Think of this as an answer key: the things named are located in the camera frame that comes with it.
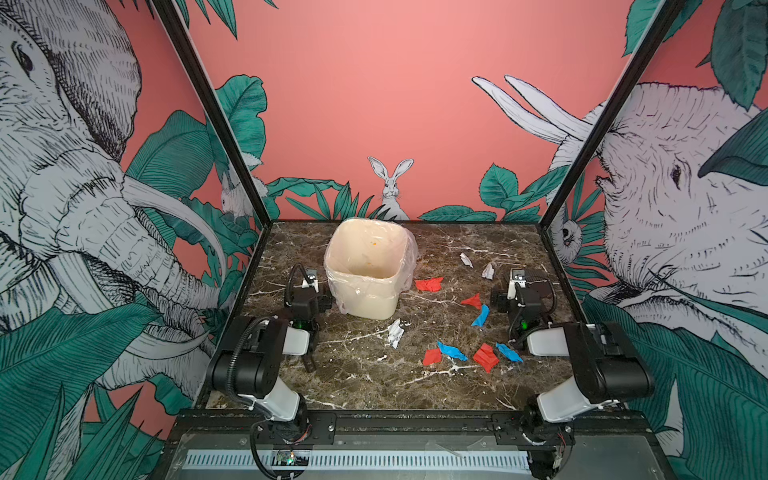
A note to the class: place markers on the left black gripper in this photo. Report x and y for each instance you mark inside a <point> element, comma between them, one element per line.
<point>308,303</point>

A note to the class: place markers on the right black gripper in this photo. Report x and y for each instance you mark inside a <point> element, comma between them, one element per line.
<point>519,300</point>

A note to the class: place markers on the cream trash bin with liner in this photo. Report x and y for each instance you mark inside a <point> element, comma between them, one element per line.
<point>368,264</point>

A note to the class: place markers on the blue paper scrap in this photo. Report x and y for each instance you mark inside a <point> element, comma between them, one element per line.
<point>451,352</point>
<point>509,353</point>
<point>482,317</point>

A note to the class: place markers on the dark brown dustpan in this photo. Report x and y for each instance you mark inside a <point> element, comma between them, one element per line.
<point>309,363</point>

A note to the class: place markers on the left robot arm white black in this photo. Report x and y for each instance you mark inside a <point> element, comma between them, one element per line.
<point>246,365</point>

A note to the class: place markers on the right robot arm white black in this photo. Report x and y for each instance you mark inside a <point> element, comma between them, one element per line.
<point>607,370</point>

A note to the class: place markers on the white paper scrap far right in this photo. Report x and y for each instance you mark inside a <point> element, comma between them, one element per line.
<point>488,272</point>

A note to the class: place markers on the red paper scrap lower large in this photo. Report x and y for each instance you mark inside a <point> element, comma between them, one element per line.
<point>486,357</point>

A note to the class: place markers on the white paper scrap far left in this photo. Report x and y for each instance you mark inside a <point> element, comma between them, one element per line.
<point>466,260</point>

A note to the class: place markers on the white printed paper scrap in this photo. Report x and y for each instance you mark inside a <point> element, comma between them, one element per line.
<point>395,333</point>

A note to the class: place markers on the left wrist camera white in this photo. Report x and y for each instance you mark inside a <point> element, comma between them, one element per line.
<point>310,280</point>

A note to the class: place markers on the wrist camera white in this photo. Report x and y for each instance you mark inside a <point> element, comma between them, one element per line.
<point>517,283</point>
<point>310,280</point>

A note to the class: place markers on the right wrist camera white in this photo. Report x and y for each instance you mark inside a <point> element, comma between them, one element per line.
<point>517,283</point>

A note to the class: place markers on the white slotted cable duct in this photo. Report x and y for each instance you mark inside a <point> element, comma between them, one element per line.
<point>337,460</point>

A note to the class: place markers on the left black frame post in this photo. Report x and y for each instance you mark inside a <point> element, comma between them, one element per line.
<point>177,32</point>

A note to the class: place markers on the black frame post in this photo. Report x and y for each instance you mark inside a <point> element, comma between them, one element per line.
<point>177,32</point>
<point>652,38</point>

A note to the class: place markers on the right black frame post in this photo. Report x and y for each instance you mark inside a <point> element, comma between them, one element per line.
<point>652,38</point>

